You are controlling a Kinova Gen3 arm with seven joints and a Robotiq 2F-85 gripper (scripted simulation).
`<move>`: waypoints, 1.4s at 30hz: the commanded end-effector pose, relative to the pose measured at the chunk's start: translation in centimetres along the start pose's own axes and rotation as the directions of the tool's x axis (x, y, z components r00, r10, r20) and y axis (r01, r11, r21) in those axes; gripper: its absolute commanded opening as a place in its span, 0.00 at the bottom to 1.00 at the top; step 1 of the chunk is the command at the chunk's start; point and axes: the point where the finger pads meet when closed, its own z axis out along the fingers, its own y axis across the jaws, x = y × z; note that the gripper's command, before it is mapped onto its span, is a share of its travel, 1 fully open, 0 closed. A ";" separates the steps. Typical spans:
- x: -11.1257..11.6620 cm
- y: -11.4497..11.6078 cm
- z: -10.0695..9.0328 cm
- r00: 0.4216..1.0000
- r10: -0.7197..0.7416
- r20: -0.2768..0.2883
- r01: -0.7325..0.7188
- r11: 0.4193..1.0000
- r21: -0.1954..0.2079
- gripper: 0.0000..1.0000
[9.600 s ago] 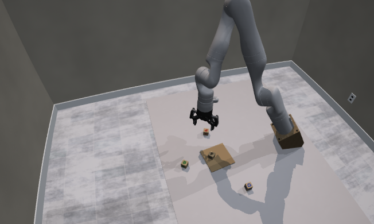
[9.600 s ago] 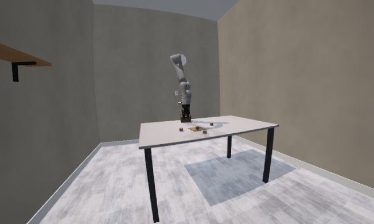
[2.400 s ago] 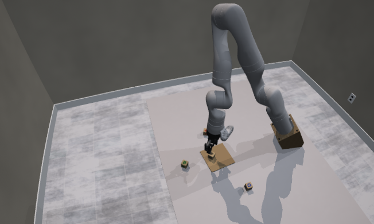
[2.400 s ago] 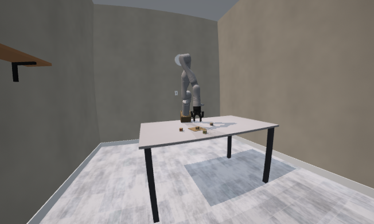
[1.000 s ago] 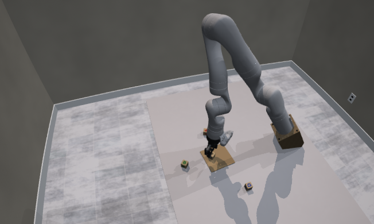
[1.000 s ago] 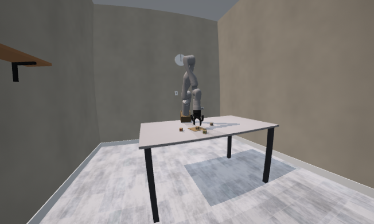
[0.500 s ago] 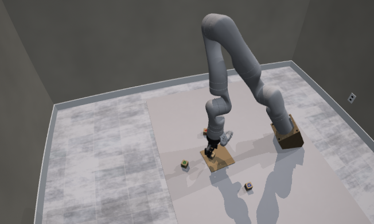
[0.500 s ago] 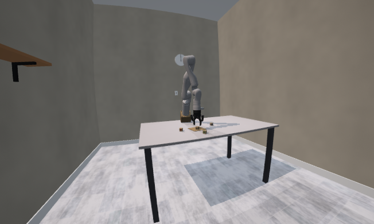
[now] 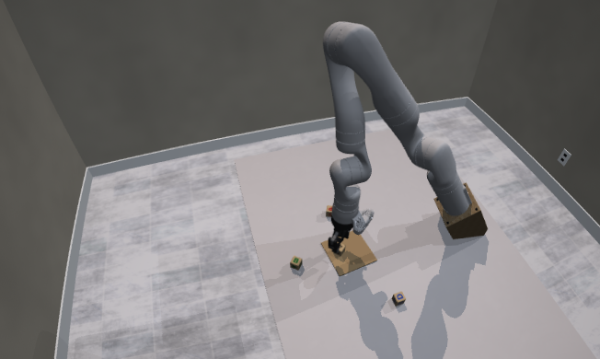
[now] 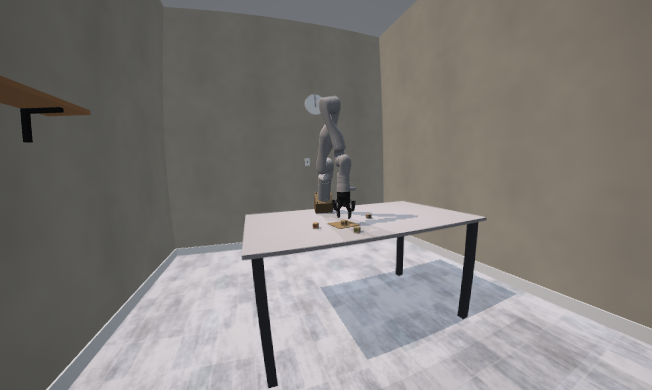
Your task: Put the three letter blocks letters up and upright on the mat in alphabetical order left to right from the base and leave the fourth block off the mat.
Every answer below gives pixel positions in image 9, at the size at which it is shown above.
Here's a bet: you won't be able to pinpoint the tan flat square mat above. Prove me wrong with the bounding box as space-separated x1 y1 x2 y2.
320 231 377 276

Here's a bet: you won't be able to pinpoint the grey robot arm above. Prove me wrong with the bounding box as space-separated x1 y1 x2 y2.
323 22 472 235

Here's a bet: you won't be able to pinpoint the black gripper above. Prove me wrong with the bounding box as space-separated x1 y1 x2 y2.
329 215 352 253

